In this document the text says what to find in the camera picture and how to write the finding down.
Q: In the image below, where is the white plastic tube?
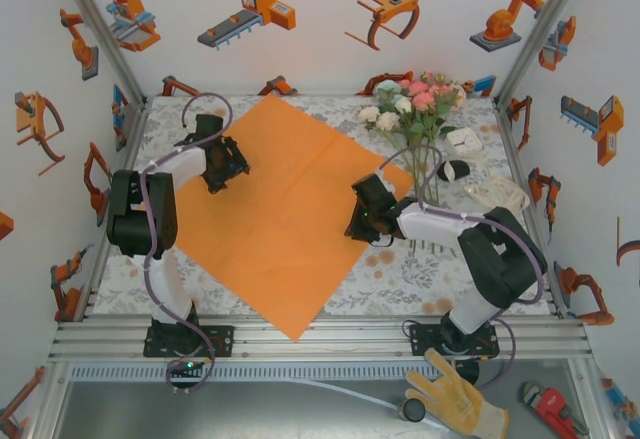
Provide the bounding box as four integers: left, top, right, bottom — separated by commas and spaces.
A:
272, 378, 454, 433

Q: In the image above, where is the small circuit board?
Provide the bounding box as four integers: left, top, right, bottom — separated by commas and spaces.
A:
166, 358, 206, 395

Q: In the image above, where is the orange wrapping paper sheet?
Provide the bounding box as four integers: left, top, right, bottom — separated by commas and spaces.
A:
175, 94, 416, 343

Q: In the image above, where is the aluminium side rail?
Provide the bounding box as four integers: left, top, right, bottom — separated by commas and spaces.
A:
74, 98, 151, 321
492, 98, 569, 320

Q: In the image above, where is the artificial flower bouquet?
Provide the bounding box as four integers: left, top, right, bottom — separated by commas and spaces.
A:
357, 71, 469, 259

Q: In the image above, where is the grey slotted cable duct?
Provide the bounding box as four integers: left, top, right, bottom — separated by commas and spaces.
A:
67, 363, 571, 383

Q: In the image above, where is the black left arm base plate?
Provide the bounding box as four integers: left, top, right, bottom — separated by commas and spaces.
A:
143, 325, 236, 359

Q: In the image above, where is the white square clock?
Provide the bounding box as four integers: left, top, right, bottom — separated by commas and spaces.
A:
445, 127, 483, 154

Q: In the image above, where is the cream printed ribbon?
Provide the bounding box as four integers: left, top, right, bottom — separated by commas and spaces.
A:
446, 148, 531, 211

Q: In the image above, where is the black oval mouse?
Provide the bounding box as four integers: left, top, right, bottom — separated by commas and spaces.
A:
436, 157, 471, 181

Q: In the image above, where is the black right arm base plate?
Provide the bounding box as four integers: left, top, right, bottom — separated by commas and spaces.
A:
409, 322, 501, 361

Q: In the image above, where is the aluminium frame post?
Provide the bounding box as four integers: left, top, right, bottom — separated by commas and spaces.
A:
494, 0, 594, 105
49, 0, 149, 105

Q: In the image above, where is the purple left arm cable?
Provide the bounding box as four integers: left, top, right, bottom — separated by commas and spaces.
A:
141, 91, 236, 396

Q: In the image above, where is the floral patterned tablecloth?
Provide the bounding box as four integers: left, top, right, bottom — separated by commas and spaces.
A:
92, 94, 559, 318

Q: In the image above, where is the red pipe wrench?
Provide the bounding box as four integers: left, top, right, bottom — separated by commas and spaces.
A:
522, 381, 591, 438

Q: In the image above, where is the yellow work glove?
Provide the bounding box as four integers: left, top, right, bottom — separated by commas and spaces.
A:
404, 348, 511, 438

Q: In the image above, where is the aluminium table edge rail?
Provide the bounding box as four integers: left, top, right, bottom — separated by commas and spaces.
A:
47, 314, 594, 363

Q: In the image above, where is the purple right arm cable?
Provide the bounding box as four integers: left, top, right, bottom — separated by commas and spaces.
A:
377, 144, 550, 391

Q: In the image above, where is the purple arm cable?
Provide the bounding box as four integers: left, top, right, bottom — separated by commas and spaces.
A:
377, 144, 550, 391
141, 91, 236, 396

